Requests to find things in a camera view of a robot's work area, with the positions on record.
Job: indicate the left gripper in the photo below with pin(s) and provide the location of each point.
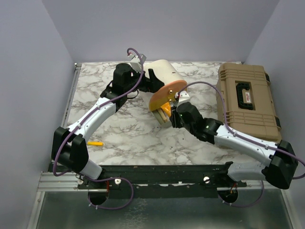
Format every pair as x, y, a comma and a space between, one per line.
152, 85

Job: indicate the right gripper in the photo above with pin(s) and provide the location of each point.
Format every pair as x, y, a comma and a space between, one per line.
174, 115

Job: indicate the peach top drawer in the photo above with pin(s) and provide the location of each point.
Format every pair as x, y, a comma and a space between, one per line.
176, 85

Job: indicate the cream round drawer organizer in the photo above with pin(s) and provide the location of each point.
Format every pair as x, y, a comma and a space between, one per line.
164, 72

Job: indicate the orange sunscreen tube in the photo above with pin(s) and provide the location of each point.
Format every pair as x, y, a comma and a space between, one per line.
166, 108

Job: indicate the yellow drawer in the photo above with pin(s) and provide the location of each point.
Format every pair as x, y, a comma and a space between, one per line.
159, 98

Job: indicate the grey bottom drawer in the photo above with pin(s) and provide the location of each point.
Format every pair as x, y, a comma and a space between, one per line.
159, 119

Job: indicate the beige gold concealer tube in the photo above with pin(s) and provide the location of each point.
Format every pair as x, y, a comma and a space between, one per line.
163, 116

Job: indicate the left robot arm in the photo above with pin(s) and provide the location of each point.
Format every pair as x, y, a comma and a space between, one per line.
69, 146

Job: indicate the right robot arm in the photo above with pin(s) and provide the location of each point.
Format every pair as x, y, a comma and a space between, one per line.
276, 162

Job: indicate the tan plastic tool case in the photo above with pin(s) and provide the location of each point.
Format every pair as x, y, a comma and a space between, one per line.
245, 102

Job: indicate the yellow mascara tube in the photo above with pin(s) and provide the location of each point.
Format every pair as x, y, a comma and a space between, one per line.
95, 143

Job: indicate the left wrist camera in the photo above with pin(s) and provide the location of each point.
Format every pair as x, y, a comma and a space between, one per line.
135, 62

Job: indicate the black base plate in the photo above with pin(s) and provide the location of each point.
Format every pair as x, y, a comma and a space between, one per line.
188, 181

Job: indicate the aluminium rail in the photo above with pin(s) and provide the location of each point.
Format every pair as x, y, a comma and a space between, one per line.
70, 182

